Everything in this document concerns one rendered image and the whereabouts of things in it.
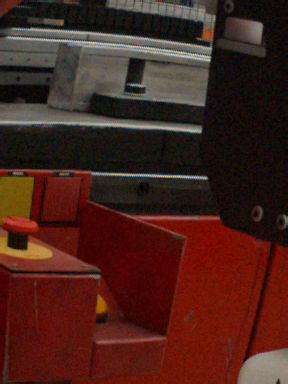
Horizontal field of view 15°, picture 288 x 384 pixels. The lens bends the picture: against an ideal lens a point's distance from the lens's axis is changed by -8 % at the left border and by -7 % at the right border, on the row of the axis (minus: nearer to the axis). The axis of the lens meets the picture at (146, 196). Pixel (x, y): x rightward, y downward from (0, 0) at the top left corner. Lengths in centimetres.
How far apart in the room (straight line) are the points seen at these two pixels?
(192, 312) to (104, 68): 35
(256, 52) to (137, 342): 45
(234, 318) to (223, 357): 6
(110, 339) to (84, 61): 51
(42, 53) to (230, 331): 53
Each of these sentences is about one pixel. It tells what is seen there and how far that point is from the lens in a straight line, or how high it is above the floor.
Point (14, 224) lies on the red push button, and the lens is 102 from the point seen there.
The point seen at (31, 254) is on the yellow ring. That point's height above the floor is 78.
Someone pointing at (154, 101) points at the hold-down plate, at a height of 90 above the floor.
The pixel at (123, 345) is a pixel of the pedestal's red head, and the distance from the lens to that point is 106.
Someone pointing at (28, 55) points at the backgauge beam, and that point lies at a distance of 169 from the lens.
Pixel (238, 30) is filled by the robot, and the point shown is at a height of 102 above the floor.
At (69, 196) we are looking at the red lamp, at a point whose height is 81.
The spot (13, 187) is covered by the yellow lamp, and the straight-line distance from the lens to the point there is 112.
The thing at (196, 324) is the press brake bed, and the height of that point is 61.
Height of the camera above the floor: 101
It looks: 9 degrees down
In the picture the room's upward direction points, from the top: 9 degrees clockwise
